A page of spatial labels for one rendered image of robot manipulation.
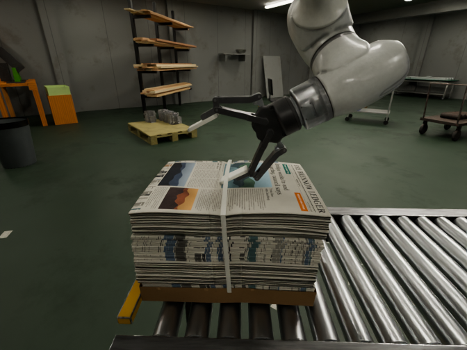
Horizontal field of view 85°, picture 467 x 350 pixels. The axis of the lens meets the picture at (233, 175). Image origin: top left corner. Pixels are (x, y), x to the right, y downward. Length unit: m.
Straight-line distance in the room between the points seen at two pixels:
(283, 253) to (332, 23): 0.44
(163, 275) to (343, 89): 0.50
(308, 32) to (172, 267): 0.53
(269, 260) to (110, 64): 8.62
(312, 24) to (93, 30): 8.52
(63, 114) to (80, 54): 2.30
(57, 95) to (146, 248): 6.66
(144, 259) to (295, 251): 0.30
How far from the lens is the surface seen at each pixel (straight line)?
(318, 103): 0.51
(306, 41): 0.59
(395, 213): 1.07
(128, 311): 0.63
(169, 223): 0.50
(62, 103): 7.14
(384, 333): 0.66
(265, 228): 0.49
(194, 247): 0.53
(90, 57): 8.88
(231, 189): 0.56
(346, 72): 0.52
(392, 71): 0.55
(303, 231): 0.51
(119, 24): 9.08
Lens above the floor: 1.28
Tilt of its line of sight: 24 degrees down
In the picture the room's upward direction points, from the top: straight up
